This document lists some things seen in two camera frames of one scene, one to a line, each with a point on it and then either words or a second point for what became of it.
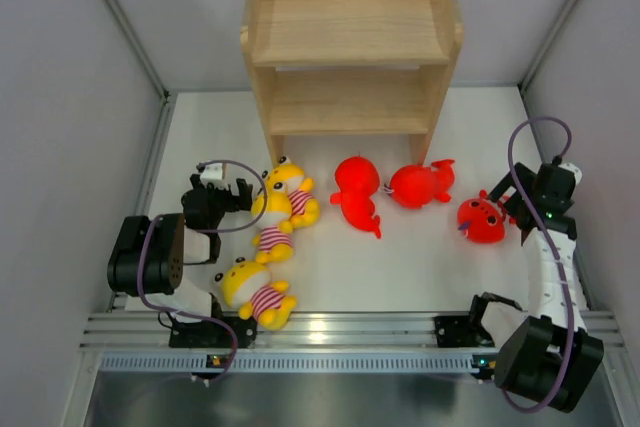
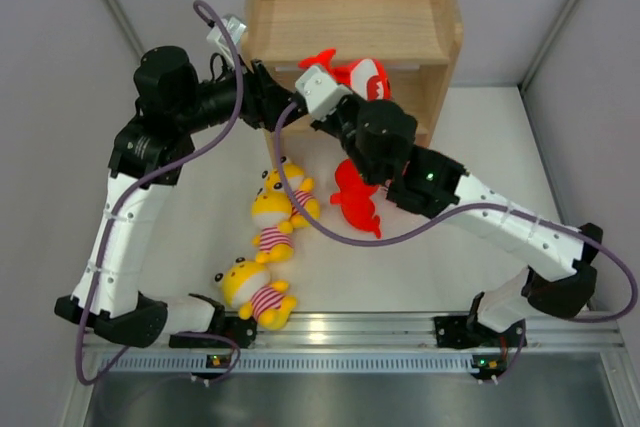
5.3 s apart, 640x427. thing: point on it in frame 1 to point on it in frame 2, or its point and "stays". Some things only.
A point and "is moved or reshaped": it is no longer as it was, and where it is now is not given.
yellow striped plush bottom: (251, 287) stays
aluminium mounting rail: (306, 331) stays
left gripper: (232, 198) to (262, 99)
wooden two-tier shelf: (351, 52) stays
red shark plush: (357, 178) stays
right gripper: (523, 174) to (326, 125)
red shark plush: (484, 219) is moved or reshaped
